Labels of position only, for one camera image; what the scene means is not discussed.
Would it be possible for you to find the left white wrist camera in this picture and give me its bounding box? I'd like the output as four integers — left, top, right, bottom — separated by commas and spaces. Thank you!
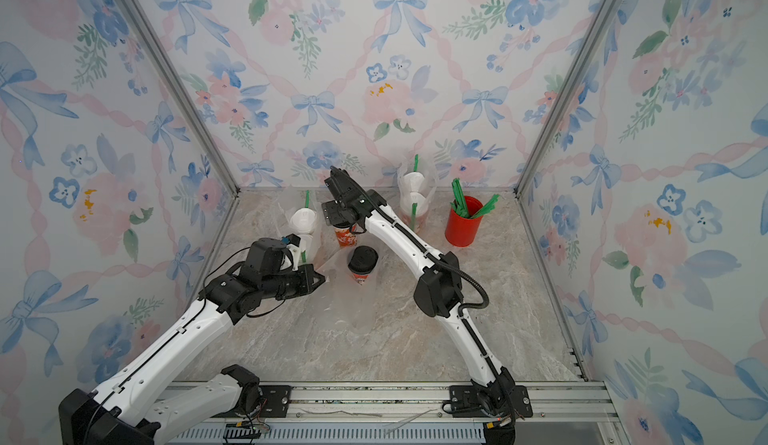
281, 234, 302, 270

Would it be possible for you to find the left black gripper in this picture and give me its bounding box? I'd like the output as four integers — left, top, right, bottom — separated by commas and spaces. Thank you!
265, 262, 328, 300

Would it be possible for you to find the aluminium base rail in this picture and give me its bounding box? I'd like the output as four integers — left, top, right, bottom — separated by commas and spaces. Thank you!
173, 381, 630, 444

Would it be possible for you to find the clear plastic carrier bag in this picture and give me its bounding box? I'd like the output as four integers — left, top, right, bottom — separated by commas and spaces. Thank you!
269, 187, 326, 268

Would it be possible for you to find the red straw holder cup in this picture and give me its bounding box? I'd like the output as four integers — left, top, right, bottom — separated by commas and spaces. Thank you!
445, 196, 483, 247

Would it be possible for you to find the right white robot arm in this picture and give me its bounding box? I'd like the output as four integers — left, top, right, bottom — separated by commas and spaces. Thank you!
322, 167, 531, 420

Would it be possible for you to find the white lid cup back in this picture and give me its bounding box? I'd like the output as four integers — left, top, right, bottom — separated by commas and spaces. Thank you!
399, 192, 429, 232

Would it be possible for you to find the green wrapped straws bundle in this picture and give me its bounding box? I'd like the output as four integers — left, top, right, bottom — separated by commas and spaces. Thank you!
451, 178, 500, 219

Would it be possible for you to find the red cup black lid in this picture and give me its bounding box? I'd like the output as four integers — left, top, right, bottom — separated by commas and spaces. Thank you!
347, 245, 379, 285
334, 225, 357, 248

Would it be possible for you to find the red cup white lid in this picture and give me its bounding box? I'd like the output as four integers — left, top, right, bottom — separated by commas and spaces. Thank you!
399, 172, 426, 195

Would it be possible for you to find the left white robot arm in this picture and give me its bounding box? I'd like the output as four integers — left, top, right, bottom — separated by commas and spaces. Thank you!
58, 235, 326, 444

